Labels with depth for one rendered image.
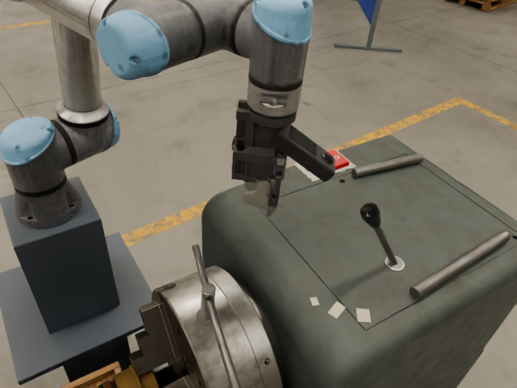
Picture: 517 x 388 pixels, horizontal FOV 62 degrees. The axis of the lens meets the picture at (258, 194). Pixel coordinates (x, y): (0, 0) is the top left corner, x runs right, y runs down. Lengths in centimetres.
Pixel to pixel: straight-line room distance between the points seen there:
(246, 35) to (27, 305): 112
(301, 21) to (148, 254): 211
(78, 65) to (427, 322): 83
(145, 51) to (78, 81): 52
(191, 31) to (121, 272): 104
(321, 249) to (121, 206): 214
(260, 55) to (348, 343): 45
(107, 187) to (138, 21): 254
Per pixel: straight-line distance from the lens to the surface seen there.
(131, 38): 52
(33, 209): 114
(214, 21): 59
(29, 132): 108
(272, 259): 82
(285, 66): 57
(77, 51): 99
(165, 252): 255
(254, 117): 62
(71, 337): 137
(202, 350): 74
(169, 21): 55
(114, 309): 140
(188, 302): 78
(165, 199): 289
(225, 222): 90
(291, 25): 55
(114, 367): 111
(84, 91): 105
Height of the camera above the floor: 186
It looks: 39 degrees down
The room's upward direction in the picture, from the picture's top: 5 degrees clockwise
